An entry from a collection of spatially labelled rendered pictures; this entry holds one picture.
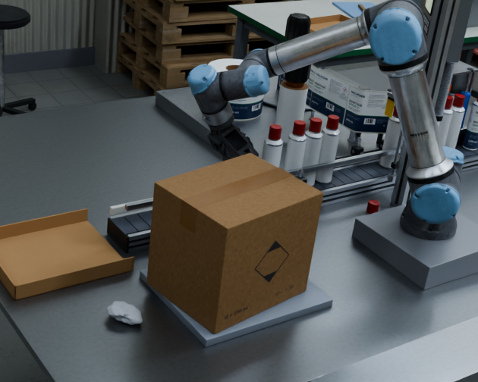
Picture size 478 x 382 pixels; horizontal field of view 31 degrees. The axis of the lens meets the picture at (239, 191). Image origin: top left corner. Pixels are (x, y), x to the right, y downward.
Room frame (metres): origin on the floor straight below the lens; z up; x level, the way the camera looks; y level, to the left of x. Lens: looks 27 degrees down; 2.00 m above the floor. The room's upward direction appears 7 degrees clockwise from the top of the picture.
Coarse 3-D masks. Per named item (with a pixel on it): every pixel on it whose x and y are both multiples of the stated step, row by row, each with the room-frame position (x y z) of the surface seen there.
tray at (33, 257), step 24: (48, 216) 1.90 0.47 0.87; (72, 216) 1.94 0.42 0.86; (0, 240) 1.81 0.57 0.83; (24, 240) 1.83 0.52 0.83; (48, 240) 1.84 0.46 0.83; (72, 240) 1.86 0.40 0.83; (96, 240) 1.87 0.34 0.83; (0, 264) 1.66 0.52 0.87; (24, 264) 1.72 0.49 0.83; (48, 264) 1.74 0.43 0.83; (72, 264) 1.75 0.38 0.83; (96, 264) 1.76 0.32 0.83; (120, 264) 1.74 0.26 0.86; (24, 288) 1.59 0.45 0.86; (48, 288) 1.63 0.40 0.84
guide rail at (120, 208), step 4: (372, 152) 2.46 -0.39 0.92; (352, 156) 2.41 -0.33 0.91; (368, 160) 2.44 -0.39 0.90; (344, 164) 2.38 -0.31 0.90; (140, 200) 1.96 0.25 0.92; (124, 204) 1.93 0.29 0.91; (112, 208) 1.90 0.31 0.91; (116, 208) 1.91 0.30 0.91; (120, 208) 1.92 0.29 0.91; (124, 208) 1.93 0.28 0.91; (140, 208) 1.95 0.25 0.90; (112, 212) 1.90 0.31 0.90; (116, 212) 1.91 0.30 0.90; (120, 212) 1.92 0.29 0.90
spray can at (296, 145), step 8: (296, 128) 2.21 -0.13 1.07; (304, 128) 2.21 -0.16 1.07; (288, 136) 2.21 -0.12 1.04; (296, 136) 2.20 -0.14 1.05; (304, 136) 2.21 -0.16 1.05; (288, 144) 2.21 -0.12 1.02; (296, 144) 2.19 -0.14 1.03; (304, 144) 2.21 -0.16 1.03; (288, 152) 2.20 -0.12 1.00; (296, 152) 2.19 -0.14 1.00; (288, 160) 2.20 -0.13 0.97; (296, 160) 2.20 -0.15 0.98; (288, 168) 2.20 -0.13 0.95
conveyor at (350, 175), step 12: (468, 156) 2.62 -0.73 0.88; (348, 168) 2.40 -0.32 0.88; (360, 168) 2.41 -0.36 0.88; (372, 168) 2.42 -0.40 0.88; (384, 168) 2.43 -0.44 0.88; (336, 180) 2.30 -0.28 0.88; (348, 180) 2.31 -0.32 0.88; (360, 180) 2.33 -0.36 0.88; (132, 216) 1.94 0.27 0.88; (144, 216) 1.95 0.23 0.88; (120, 228) 1.87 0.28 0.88; (132, 228) 1.88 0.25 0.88; (144, 228) 1.88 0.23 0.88
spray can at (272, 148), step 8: (272, 128) 2.15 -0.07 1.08; (280, 128) 2.16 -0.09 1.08; (272, 136) 2.15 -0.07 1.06; (280, 136) 2.16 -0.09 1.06; (264, 144) 2.16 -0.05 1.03; (272, 144) 2.14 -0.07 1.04; (280, 144) 2.15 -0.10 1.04; (264, 152) 2.15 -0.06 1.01; (272, 152) 2.14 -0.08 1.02; (280, 152) 2.15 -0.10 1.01; (272, 160) 2.14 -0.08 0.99; (280, 160) 2.16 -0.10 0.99
